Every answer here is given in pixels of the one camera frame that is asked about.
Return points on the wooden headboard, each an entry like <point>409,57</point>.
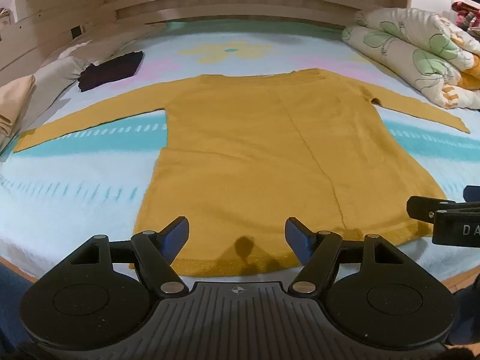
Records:
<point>232,0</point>

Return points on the floral white folded duvet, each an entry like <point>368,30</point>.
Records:
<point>430,53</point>

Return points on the mustard yellow knit sweater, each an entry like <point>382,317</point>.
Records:
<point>246,153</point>

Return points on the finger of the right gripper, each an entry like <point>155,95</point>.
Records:
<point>425,208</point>

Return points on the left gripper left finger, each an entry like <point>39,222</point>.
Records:
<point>155,253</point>

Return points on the folded dark maroon garment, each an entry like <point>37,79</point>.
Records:
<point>119,68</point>

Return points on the black wall socket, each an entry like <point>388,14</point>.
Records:
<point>76,32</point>

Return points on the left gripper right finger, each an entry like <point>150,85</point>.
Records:
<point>317,252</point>

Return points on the grey white pillow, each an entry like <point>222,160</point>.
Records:
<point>52,81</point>

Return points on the folded beige cloth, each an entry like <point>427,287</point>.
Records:
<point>13,97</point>

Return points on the red clothes pile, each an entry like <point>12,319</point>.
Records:
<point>467,18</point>

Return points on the white pillow near headboard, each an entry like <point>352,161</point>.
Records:
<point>100,43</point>

